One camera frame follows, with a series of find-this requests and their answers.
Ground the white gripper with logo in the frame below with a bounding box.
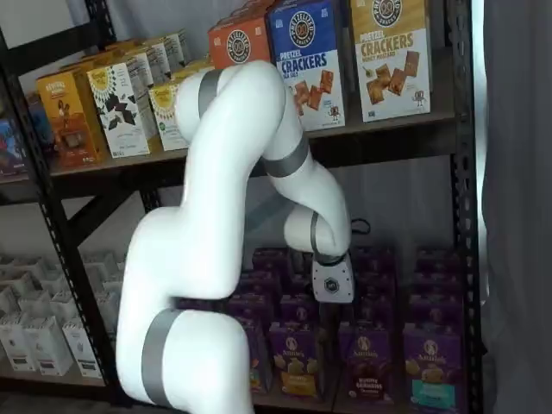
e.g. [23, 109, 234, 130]
[312, 254, 357, 342]

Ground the purple box brown patch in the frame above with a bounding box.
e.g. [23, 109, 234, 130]
[337, 323, 397, 405]

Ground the purple Annie's snack box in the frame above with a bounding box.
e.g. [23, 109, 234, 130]
[407, 293, 463, 329]
[239, 270, 278, 299]
[252, 248, 289, 275]
[227, 295, 275, 329]
[354, 295, 397, 329]
[411, 269, 461, 299]
[351, 245, 394, 275]
[354, 271, 396, 299]
[286, 271, 316, 298]
[279, 293, 321, 328]
[414, 246, 459, 275]

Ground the purple box yellow-orange patch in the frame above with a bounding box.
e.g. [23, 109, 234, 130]
[268, 323, 323, 400]

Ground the purple box green orange patch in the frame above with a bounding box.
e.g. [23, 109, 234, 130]
[246, 321, 274, 396]

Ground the purple box teal patch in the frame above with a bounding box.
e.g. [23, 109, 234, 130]
[402, 323, 466, 410]

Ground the wooden shelf board under cracker boxes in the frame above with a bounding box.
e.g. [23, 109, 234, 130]
[49, 110, 458, 178]

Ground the white carton box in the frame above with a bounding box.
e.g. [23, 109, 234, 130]
[49, 291, 85, 323]
[0, 322, 38, 373]
[23, 317, 74, 376]
[19, 289, 60, 323]
[62, 317, 104, 379]

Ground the gold pretzel crackers box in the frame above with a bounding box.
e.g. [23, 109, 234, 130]
[349, 0, 432, 123]

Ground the blue pretzel crackers box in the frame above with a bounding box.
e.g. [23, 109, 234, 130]
[265, 0, 347, 133]

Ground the Simple Mills bars box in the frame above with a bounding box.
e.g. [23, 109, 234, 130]
[148, 84, 191, 152]

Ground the orange pretzel crackers box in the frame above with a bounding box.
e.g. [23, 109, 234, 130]
[208, 16, 272, 72]

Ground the Simple Mills sweet thins box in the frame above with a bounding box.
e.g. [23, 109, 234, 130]
[87, 62, 151, 159]

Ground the orange Simple Mills box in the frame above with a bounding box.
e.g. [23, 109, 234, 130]
[35, 68, 108, 168]

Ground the blue red snack box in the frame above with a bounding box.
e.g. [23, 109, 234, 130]
[0, 118, 28, 178]

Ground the black metal shelving rack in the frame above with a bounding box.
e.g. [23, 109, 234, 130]
[0, 0, 486, 414]

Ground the pale side curtain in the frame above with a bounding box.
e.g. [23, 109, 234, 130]
[474, 0, 552, 414]

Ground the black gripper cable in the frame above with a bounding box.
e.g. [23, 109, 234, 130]
[349, 217, 372, 237]

